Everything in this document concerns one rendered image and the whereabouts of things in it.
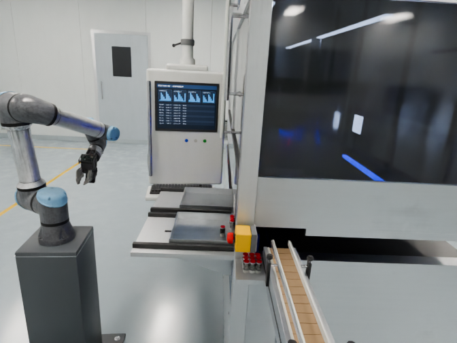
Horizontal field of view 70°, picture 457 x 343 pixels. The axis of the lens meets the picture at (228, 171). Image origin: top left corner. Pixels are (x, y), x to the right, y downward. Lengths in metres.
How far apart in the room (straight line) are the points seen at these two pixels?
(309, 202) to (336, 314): 0.52
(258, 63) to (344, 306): 1.02
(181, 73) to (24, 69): 5.78
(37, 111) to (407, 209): 1.47
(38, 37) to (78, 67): 0.87
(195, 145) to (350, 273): 1.26
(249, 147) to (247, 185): 0.14
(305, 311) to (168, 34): 6.16
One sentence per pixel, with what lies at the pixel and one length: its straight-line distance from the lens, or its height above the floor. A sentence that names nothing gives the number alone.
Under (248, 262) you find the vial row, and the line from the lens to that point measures 1.19.
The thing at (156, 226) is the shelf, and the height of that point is 0.88.
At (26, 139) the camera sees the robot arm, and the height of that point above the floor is 1.24.
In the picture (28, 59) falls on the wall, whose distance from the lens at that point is 7.61.
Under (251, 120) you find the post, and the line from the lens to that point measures 1.11.
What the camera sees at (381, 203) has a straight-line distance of 1.33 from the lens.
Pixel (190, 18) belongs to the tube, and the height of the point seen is 1.85.
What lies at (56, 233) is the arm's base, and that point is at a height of 0.85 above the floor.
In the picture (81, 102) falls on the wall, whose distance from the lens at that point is 7.24.
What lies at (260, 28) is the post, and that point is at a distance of 1.10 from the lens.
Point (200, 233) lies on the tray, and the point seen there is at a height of 0.88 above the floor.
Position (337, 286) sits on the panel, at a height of 0.76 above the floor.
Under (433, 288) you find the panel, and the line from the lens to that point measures 1.62.
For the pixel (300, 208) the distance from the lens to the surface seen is 1.23.
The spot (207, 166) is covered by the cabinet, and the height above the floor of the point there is 0.93.
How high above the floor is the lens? 1.57
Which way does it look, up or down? 17 degrees down
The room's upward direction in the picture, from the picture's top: 3 degrees clockwise
